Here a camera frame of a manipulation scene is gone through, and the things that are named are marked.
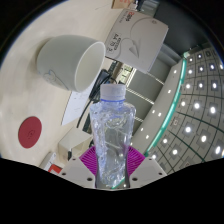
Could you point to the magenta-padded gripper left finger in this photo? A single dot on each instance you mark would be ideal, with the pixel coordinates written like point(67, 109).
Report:
point(80, 170)

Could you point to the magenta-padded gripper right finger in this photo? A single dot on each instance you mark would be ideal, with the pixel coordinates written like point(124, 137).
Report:
point(146, 169)

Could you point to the clear plastic water bottle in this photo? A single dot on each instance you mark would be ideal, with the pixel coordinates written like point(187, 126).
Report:
point(112, 140)

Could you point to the small white divided box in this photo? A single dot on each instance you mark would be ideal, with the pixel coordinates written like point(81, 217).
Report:
point(75, 143)

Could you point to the flat round red coaster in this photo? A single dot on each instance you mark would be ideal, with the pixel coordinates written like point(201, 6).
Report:
point(30, 132)

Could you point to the white paper sheet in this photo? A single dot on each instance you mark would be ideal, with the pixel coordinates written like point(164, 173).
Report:
point(75, 106)

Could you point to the ceiling lights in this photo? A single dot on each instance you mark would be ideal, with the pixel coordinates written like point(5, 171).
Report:
point(196, 106)

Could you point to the white ceramic cup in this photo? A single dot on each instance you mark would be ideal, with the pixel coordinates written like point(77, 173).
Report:
point(60, 63)

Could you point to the white printed paper box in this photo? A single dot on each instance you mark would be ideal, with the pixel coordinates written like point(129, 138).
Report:
point(136, 40)

